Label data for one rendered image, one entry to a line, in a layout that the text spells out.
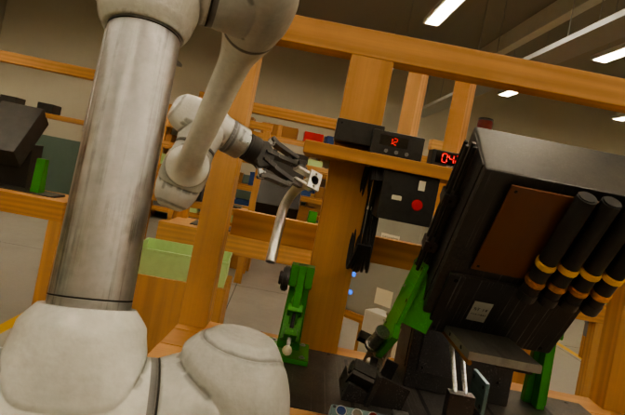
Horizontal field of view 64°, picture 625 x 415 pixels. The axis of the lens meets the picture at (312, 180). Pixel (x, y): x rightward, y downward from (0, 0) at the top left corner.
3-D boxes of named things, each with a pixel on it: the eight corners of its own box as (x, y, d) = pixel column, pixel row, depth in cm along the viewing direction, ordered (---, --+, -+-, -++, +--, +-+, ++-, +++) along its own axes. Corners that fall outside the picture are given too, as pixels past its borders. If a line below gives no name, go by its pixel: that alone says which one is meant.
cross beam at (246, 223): (604, 309, 170) (608, 283, 170) (229, 234, 172) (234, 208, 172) (595, 305, 175) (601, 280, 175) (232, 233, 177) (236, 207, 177)
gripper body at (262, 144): (246, 154, 129) (275, 170, 134) (256, 127, 133) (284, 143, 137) (232, 162, 135) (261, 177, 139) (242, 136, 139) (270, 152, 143)
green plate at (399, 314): (417, 354, 124) (455, 279, 124) (387, 340, 125) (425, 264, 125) (409, 339, 136) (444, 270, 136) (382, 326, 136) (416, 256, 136)
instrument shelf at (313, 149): (598, 210, 149) (601, 197, 149) (302, 152, 150) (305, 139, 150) (558, 206, 174) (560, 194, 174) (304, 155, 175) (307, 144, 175)
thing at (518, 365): (539, 380, 107) (542, 366, 107) (465, 365, 107) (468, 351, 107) (480, 327, 146) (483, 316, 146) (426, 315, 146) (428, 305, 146)
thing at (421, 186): (431, 228, 151) (440, 179, 151) (376, 217, 151) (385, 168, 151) (422, 224, 163) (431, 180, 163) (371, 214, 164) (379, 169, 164)
